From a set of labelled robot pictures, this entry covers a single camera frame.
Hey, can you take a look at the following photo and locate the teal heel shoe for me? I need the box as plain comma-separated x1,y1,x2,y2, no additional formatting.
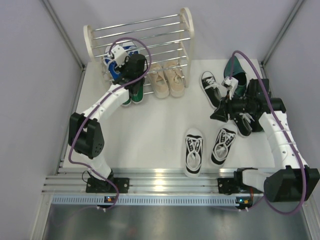
223,56,247,98
249,115,263,133

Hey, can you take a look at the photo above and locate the white metal shoe rack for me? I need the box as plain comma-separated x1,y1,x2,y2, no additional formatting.
83,7,195,88

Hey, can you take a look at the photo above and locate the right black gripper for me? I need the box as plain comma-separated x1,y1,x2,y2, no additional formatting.
210,90,255,123

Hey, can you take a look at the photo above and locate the blue sneaker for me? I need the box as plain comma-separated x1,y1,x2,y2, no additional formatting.
122,41,140,56
103,44,128,81

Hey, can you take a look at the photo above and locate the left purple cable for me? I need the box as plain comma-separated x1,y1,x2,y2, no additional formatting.
67,37,153,213

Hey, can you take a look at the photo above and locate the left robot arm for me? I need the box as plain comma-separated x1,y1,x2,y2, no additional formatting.
68,45,150,193

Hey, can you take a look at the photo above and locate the black white sneaker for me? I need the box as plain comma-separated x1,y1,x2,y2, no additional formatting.
210,123,238,168
184,128,204,178

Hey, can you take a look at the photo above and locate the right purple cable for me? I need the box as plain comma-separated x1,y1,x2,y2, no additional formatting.
228,50,309,216

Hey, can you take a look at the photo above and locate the purple cable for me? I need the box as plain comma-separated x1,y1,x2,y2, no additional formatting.
67,37,153,213
228,50,309,216

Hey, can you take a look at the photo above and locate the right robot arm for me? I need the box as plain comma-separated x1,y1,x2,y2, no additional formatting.
211,77,320,203

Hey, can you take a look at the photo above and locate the teal heel shoe lower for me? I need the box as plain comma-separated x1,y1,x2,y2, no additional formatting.
249,115,263,133

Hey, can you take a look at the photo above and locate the aluminium mounting rail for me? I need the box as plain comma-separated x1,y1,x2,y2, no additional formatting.
41,167,276,196

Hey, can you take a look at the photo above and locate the teal heel shoe upper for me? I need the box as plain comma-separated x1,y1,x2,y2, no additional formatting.
223,56,247,98

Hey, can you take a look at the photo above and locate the green sneaker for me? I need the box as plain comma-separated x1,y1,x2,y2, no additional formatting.
121,98,132,107
130,78,145,104

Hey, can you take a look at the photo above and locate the beige lace sneaker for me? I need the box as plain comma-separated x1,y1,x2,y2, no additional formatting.
163,60,185,98
147,63,170,99

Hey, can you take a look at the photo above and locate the perforated cable tray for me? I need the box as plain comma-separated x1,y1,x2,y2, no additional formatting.
51,195,245,207

